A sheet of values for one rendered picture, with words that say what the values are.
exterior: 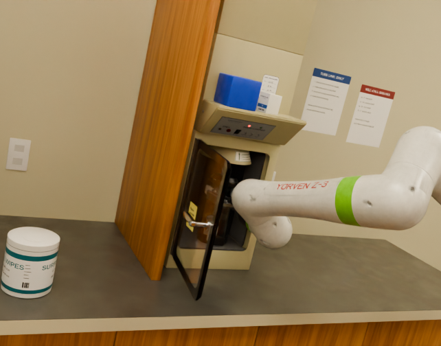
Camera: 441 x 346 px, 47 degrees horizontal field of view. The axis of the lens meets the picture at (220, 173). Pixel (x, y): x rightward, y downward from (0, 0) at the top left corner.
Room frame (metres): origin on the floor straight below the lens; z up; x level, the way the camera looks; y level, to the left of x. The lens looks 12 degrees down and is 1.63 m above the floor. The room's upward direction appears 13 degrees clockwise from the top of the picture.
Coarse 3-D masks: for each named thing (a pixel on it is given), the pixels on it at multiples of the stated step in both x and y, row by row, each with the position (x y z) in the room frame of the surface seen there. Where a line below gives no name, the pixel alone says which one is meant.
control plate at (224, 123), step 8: (224, 120) 1.53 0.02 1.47; (232, 120) 1.53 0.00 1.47; (240, 120) 1.54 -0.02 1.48; (216, 128) 1.55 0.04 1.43; (224, 128) 1.56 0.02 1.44; (232, 128) 1.57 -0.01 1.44; (240, 128) 1.58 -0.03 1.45; (248, 128) 1.58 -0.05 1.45; (256, 128) 1.59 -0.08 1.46; (264, 128) 1.60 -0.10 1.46; (272, 128) 1.61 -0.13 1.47; (240, 136) 1.61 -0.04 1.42; (248, 136) 1.62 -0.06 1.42; (256, 136) 1.63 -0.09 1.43; (264, 136) 1.63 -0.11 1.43
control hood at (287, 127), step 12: (204, 108) 1.55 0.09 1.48; (216, 108) 1.48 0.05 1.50; (228, 108) 1.49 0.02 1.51; (204, 120) 1.54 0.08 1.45; (216, 120) 1.52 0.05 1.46; (252, 120) 1.55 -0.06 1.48; (264, 120) 1.56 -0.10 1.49; (276, 120) 1.58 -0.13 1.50; (288, 120) 1.59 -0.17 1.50; (300, 120) 1.62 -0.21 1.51; (276, 132) 1.63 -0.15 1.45; (288, 132) 1.64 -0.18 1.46
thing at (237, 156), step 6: (216, 150) 1.68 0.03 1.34; (222, 150) 1.68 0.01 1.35; (228, 150) 1.68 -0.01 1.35; (234, 150) 1.68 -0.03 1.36; (240, 150) 1.69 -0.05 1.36; (246, 150) 1.72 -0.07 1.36; (228, 156) 1.67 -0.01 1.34; (234, 156) 1.68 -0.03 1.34; (240, 156) 1.69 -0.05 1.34; (246, 156) 1.71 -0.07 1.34; (234, 162) 1.67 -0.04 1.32; (240, 162) 1.68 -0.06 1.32; (246, 162) 1.70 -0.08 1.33
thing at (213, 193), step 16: (208, 160) 1.43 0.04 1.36; (224, 160) 1.31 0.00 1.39; (192, 176) 1.53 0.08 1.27; (208, 176) 1.40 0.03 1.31; (224, 176) 1.28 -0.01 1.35; (192, 192) 1.50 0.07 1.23; (208, 192) 1.37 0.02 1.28; (208, 208) 1.34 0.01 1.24; (192, 240) 1.41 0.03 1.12; (208, 240) 1.29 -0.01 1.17; (176, 256) 1.52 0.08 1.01; (192, 256) 1.38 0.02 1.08; (208, 256) 1.28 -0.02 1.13; (192, 272) 1.35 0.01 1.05; (192, 288) 1.32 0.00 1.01
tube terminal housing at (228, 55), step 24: (216, 48) 1.58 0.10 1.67; (240, 48) 1.62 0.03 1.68; (264, 48) 1.66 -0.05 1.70; (216, 72) 1.59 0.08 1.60; (240, 72) 1.63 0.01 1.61; (264, 72) 1.67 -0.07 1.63; (288, 72) 1.71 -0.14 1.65; (288, 96) 1.72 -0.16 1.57; (192, 144) 1.58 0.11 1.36; (216, 144) 1.61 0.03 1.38; (240, 144) 1.65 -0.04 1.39; (264, 144) 1.70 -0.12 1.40; (264, 168) 1.74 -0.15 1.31; (168, 264) 1.58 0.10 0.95; (216, 264) 1.66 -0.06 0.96; (240, 264) 1.71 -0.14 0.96
